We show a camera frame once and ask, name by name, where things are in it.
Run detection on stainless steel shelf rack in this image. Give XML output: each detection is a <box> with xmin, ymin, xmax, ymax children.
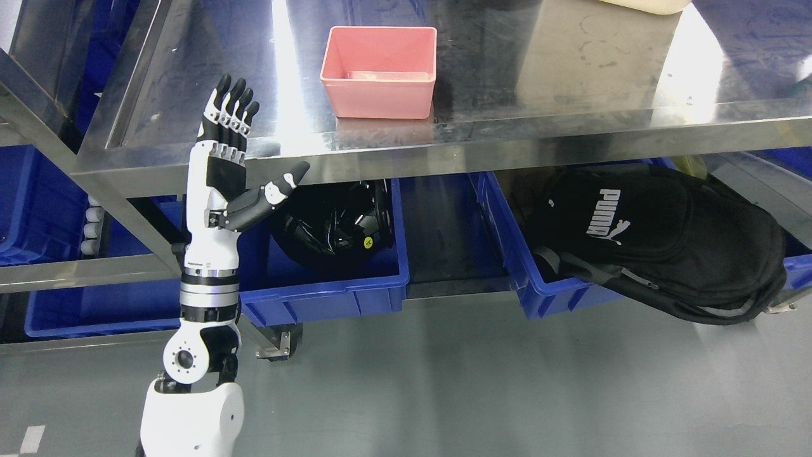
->
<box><xmin>2</xmin><ymin>1</ymin><xmax>180</xmax><ymax>341</ymax></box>

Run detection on stainless steel table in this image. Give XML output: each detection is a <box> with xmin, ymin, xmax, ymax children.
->
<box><xmin>70</xmin><ymin>0</ymin><xmax>812</xmax><ymax>362</ymax></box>

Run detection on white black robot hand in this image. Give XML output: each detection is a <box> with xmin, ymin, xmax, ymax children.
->
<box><xmin>183</xmin><ymin>74</ymin><xmax>310</xmax><ymax>277</ymax></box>

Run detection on blue bin with backpack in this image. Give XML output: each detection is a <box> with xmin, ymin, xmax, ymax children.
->
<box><xmin>469</xmin><ymin>147</ymin><xmax>810</xmax><ymax>319</ymax></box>

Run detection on blue bin far left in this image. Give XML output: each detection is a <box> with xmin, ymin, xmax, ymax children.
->
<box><xmin>1</xmin><ymin>145</ymin><xmax>89</xmax><ymax>267</ymax></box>

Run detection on pink plastic storage box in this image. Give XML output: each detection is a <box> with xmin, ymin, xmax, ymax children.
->
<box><xmin>320</xmin><ymin>26</ymin><xmax>438</xmax><ymax>121</ymax></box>

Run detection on blue bin lower left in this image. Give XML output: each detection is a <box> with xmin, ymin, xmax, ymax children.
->
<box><xmin>23</xmin><ymin>197</ymin><xmax>180</xmax><ymax>339</ymax></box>

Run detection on blue bin with helmet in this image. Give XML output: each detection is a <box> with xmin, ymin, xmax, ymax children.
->
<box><xmin>238</xmin><ymin>178</ymin><xmax>410</xmax><ymax>327</ymax></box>

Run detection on black Puma backpack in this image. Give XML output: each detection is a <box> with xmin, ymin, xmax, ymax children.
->
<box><xmin>525</xmin><ymin>164</ymin><xmax>787</xmax><ymax>325</ymax></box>

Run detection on black helmet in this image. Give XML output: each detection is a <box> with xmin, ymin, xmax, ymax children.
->
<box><xmin>268</xmin><ymin>180</ymin><xmax>395</xmax><ymax>271</ymax></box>

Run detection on beige object top edge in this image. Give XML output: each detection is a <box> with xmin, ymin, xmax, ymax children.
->
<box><xmin>603</xmin><ymin>0</ymin><xmax>693</xmax><ymax>15</ymax></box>

